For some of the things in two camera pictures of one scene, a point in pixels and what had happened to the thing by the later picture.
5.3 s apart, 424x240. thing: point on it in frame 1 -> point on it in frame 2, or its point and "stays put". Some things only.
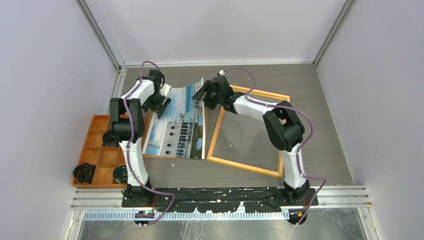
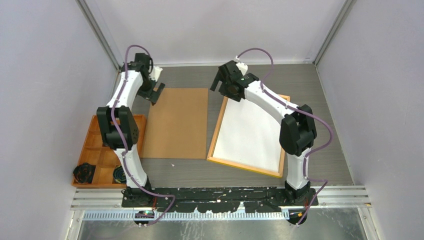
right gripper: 208,87 -> 218,78
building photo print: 179,132 -> 249,135
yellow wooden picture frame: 280,167 stays put
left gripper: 147,105 -> 147,94
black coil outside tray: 83,173 stays put
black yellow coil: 120,174 stays put
